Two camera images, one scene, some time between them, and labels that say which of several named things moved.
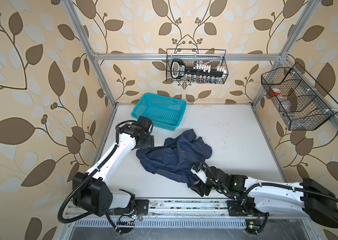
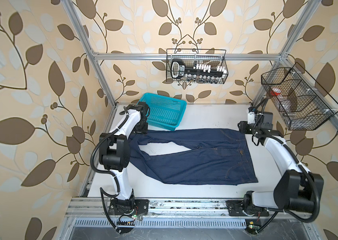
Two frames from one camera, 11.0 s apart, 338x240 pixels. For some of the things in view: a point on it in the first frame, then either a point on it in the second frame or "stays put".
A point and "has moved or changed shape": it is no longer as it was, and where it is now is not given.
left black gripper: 150,141 → 144,131
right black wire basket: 301,103 stays put
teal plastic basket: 165,112 stays put
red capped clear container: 275,91 stays put
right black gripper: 199,187 → 242,126
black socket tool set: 198,73 stays put
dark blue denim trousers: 175,159 has moved or changed shape
